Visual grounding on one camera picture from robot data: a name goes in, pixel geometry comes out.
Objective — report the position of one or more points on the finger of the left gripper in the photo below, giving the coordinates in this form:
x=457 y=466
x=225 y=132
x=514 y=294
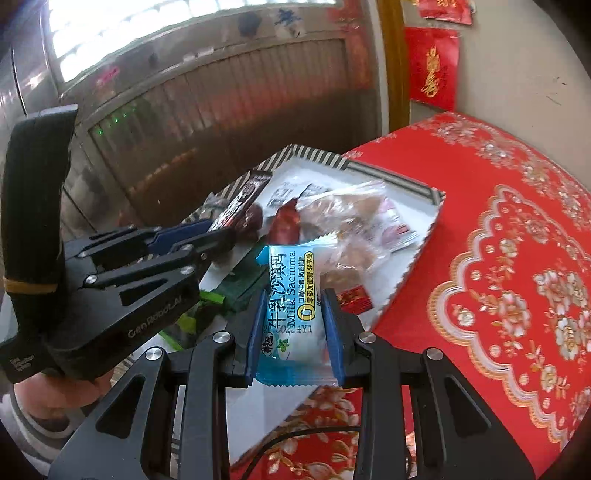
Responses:
x=120 y=247
x=151 y=293

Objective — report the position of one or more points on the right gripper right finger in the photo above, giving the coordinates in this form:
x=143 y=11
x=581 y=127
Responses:
x=458 y=436

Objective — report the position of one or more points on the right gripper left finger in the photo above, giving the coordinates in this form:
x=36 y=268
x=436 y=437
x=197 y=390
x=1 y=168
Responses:
x=129 y=433

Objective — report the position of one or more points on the bag of red dates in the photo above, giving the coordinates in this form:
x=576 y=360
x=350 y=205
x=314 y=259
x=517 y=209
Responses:
x=249 y=225

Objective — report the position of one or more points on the blue sachima snack packet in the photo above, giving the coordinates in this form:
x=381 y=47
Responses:
x=293 y=350

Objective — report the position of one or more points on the dark coffee stick packet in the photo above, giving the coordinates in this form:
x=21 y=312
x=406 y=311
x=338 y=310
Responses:
x=250 y=189

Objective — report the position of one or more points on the red gold snack packet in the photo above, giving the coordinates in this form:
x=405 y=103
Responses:
x=286 y=226

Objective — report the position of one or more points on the white barcode snack packet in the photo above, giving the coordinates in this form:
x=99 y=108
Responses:
x=289 y=191

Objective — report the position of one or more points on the white pink snack packet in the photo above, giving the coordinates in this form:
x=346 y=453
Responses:
x=389 y=228

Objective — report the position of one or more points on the clear bag of nuts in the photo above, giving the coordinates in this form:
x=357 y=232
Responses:
x=346 y=215

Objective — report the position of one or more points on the black green snack packet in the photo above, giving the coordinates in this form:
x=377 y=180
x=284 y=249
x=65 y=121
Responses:
x=185 y=331

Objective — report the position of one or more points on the dark green snack packet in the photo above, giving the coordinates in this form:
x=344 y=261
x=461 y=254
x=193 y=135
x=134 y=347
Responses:
x=242 y=282

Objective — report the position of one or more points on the brown nut bar packet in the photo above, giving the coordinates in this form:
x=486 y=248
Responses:
x=353 y=292

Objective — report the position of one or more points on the left human hand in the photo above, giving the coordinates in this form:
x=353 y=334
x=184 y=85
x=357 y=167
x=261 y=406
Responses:
x=48 y=398

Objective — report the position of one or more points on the red floral tablecloth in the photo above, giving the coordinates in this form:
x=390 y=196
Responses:
x=503 y=284

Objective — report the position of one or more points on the striped white gift box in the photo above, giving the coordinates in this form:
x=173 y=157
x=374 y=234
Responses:
x=255 y=412

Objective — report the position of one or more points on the glass block window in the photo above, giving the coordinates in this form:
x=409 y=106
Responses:
x=83 y=33

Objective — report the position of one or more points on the blue paper cutout sticker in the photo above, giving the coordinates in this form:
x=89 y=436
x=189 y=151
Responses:
x=287 y=23

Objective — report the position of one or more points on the lower red wall poster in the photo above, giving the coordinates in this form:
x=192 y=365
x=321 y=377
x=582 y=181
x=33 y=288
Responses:
x=433 y=56

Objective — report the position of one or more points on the red wall poster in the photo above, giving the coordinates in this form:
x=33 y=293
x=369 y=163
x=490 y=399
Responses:
x=454 y=11
x=433 y=56

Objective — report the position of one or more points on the upper red wall poster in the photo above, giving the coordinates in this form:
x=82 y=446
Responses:
x=454 y=11

